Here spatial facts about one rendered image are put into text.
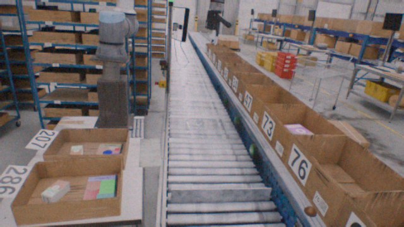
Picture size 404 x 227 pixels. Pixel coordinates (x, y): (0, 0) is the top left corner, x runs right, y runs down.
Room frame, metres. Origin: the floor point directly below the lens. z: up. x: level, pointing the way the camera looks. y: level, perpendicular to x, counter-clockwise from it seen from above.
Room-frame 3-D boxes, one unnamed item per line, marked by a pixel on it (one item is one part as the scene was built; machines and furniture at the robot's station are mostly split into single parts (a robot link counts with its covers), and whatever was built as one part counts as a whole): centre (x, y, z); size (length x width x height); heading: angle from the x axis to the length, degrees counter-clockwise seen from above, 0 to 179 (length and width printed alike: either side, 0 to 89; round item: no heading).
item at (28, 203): (0.79, 0.50, 0.80); 0.38 x 0.28 x 0.10; 106
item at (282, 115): (1.20, -0.54, 0.96); 0.39 x 0.29 x 0.17; 8
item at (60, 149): (1.10, 0.57, 0.80); 0.38 x 0.28 x 0.10; 102
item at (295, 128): (1.23, -0.57, 0.92); 0.16 x 0.11 x 0.07; 19
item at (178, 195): (0.86, -0.13, 0.76); 0.46 x 0.01 x 0.09; 98
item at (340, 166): (0.81, -0.60, 0.97); 0.39 x 0.29 x 0.17; 8
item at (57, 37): (2.50, 1.51, 1.19); 0.40 x 0.30 x 0.10; 98
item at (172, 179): (1.02, -0.11, 0.72); 0.52 x 0.05 x 0.05; 98
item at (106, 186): (0.83, 0.41, 0.76); 0.19 x 0.14 x 0.02; 17
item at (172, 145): (1.34, -0.06, 0.72); 0.52 x 0.05 x 0.05; 98
